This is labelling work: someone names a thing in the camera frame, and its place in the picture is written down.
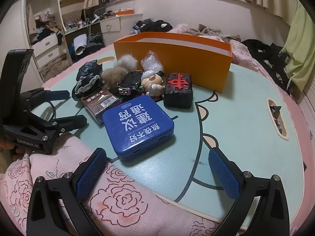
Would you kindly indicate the white fur ball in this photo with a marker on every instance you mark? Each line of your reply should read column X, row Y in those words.
column 126, row 62

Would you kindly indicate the black toy car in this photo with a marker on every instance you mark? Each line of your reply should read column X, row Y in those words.
column 129, row 81

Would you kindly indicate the white desk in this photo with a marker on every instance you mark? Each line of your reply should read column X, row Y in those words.
column 110, row 25

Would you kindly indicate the clear plastic bag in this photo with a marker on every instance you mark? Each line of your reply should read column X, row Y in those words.
column 151, row 61

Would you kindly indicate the beige fleece cloth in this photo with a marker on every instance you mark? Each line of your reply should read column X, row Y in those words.
column 211, row 30

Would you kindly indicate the black clothes pile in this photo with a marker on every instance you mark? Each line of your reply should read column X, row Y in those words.
column 152, row 25
column 260, row 49

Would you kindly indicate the crumpled dark wrapper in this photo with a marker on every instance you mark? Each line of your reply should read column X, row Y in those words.
column 276, row 118

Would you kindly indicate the person's left hand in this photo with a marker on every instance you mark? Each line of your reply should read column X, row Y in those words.
column 6, row 144

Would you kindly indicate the cartoon doll figurine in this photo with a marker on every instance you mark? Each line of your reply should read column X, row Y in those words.
column 152, row 83

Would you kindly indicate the brown card box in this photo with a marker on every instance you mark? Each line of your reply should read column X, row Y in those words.
column 98, row 103

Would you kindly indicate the brown fur ball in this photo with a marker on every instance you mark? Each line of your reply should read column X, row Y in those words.
column 113, row 77

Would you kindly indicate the blue tin box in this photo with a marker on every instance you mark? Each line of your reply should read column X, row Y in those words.
column 137, row 127

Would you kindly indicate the white rolled item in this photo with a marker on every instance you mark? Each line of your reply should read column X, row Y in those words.
column 80, row 44

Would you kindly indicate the small orange storage box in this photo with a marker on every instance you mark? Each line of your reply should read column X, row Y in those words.
column 124, row 12

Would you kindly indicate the green hanging cloth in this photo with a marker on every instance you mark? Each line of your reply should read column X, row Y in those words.
column 300, row 54

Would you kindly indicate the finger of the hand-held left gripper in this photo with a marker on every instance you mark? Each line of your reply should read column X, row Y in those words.
column 77, row 121
column 59, row 94

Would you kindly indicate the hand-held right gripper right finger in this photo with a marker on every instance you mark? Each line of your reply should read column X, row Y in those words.
column 225, row 174

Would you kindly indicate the orange cardboard box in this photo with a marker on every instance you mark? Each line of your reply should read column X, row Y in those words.
column 172, row 61

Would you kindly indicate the black lace band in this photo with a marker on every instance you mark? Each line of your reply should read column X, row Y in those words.
column 86, row 88

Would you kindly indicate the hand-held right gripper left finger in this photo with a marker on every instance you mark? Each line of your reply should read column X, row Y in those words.
column 91, row 174

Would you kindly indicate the white wardrobe cabinet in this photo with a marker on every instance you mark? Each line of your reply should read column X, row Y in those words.
column 25, row 29

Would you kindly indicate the dark mahjong tile block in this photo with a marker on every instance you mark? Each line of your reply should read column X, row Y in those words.
column 178, row 95

